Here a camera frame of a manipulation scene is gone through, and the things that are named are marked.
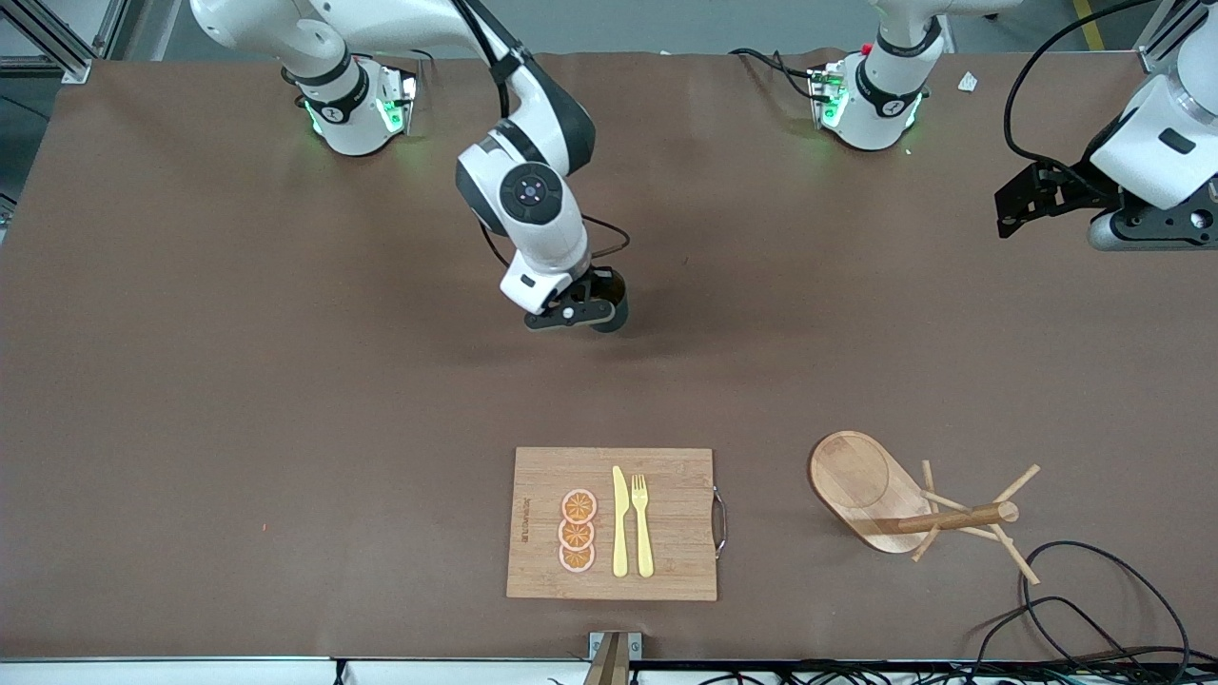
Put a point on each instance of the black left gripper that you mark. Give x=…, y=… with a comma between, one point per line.
x=1064, y=186

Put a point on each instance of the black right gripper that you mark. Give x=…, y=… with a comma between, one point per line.
x=609, y=286

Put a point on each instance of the teal cup yellow inside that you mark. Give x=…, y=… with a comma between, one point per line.
x=618, y=314

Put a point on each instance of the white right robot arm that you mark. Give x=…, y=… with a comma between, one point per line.
x=528, y=190

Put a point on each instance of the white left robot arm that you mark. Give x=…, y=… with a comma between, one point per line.
x=880, y=105

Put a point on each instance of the wooden mug rack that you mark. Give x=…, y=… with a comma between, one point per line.
x=861, y=480

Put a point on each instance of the white paper scrap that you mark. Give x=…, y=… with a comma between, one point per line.
x=968, y=82

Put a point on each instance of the toy orange slice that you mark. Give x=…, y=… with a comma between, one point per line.
x=575, y=535
x=579, y=505
x=577, y=559

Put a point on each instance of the yellow plastic knife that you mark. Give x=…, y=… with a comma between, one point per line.
x=619, y=523

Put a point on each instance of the yellow plastic fork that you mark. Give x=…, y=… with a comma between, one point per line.
x=643, y=533

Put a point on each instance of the aluminium frame profile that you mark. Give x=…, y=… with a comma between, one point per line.
x=71, y=65
x=1156, y=52

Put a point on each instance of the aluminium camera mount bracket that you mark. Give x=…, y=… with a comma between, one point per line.
x=614, y=661

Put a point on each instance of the white table edge rail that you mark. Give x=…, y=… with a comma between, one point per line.
x=190, y=674

